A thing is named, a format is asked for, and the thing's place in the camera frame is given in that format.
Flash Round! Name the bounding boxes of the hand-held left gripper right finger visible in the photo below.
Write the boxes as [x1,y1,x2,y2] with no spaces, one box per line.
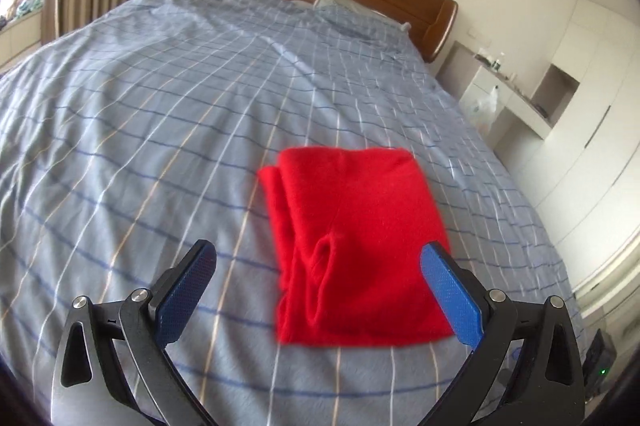
[419,241,586,426]

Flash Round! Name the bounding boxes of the white wardrobe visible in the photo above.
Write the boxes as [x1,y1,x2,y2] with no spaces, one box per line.
[500,0,640,297]

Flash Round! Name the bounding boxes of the colourful clutter pile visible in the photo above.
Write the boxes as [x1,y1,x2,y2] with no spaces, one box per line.
[0,0,43,24]

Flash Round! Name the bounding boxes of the blue checked blanket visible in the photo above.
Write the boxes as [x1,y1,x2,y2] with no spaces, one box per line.
[0,0,586,426]

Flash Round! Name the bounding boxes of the white desk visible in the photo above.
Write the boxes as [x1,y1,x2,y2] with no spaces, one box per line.
[457,41,556,142]

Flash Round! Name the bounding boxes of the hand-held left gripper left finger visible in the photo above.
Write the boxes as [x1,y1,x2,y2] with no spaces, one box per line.
[50,239,218,426]

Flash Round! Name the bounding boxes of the red sweater with white rabbit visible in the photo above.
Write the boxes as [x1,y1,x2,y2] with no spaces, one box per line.
[257,146,456,348]

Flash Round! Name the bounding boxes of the clear plastic bag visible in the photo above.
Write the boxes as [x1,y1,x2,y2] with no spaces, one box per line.
[467,84,501,127]

